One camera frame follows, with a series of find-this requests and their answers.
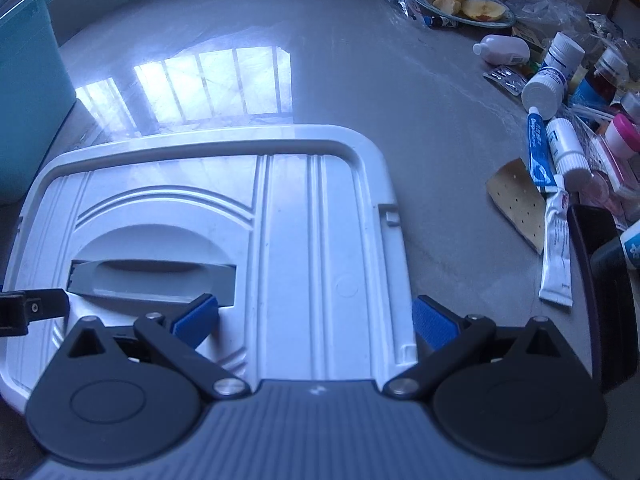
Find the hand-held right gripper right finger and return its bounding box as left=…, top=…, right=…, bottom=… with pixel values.
left=382, top=294, right=581, bottom=402

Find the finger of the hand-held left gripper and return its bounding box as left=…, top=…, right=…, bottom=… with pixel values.
left=0, top=287, right=70, bottom=336

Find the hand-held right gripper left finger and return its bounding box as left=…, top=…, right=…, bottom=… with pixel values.
left=60, top=293, right=252, bottom=402

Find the white plastic storage box lid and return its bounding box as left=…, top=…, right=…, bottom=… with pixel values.
left=0, top=124, right=420, bottom=413

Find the grey desktop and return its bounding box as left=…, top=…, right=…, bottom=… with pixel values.
left=0, top=0, right=608, bottom=413

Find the tan perforated plaster patch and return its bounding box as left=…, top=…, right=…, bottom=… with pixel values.
left=485, top=157, right=548, bottom=255

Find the black box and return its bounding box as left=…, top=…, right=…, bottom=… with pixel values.
left=566, top=203, right=640, bottom=394

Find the dark bottle with blue label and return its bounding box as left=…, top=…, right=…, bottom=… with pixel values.
left=589, top=220, right=640, bottom=277

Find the blue and white ointment tube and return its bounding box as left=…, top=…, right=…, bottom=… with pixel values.
left=526, top=105, right=559, bottom=194

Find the teal plastic storage box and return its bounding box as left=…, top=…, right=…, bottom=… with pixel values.
left=0, top=0, right=77, bottom=206

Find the small white medicine bottle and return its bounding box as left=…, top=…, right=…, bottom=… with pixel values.
left=545, top=118, right=594, bottom=191

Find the clear pink plastic case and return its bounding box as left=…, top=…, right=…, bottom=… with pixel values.
left=584, top=134, right=640, bottom=213

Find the silver blister pack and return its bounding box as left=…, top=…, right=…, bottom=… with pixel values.
left=483, top=64, right=529, bottom=97

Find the pink lidded jar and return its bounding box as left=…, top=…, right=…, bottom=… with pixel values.
left=602, top=113, right=640, bottom=159

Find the white blue-label pill bottle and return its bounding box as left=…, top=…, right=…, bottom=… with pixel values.
left=521, top=31, right=586, bottom=120

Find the white plastic bottle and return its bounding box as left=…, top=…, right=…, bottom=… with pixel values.
left=473, top=34, right=531, bottom=65

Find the brown syrup bottle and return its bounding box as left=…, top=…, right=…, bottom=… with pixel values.
left=574, top=48, right=629, bottom=106

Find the patterned plate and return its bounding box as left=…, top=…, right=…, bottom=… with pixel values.
left=407, top=0, right=517, bottom=30

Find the clear plastic bag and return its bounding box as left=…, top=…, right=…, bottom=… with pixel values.
left=507, top=0, right=594, bottom=37

